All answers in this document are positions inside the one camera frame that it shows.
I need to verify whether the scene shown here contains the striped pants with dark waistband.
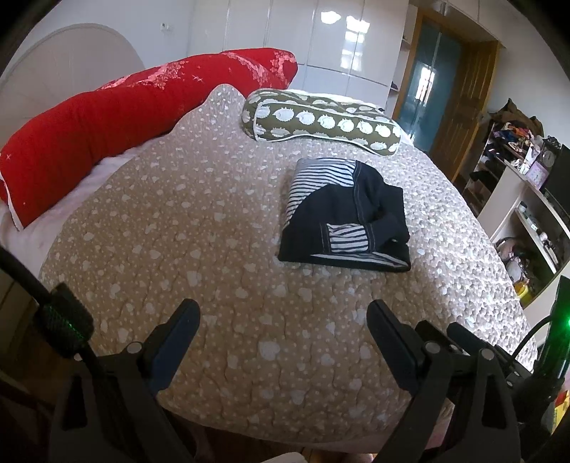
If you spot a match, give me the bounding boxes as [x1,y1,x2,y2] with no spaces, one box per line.
[277,157,411,272]

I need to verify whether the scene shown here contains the beige spotted quilt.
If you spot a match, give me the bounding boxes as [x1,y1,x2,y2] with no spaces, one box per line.
[39,84,540,446]

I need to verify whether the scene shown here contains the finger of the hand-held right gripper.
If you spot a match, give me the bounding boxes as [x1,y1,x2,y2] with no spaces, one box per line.
[446,321,533,389]

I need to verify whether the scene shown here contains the teal glass door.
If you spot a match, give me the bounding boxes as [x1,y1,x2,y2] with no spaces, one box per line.
[396,13,465,153]

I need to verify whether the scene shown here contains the glossy white wardrobe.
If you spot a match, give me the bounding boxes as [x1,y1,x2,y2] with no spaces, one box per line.
[189,0,411,111]

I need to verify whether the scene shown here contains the white headboard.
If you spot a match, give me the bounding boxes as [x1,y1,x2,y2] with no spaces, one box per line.
[0,24,146,104]

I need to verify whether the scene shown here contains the black monitor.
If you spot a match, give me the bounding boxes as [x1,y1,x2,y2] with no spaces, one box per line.
[545,145,570,206]

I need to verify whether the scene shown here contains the olive bolster pillow white print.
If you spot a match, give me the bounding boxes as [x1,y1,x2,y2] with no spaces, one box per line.
[241,88,403,156]

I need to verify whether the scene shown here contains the black cable with knurled connector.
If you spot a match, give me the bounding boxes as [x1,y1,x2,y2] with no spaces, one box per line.
[0,247,97,362]

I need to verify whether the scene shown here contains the white desk shelf unit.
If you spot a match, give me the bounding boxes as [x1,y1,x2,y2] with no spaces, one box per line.
[476,158,570,309]

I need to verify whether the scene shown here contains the white bed sheet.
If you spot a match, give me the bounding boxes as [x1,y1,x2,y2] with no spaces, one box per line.
[0,143,149,264]

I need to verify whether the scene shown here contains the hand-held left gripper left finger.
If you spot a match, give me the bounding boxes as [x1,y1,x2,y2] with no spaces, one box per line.
[48,299,201,463]

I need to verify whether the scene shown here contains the red patterned pillow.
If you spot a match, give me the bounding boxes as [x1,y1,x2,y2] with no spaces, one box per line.
[0,48,299,231]

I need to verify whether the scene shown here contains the black alarm clock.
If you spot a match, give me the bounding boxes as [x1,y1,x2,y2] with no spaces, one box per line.
[540,137,560,168]

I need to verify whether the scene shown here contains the wooden door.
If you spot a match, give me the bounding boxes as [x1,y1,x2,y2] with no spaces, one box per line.
[430,40,499,180]

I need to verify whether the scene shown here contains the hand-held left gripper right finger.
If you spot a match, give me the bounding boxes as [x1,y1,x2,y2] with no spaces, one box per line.
[366,299,521,463]

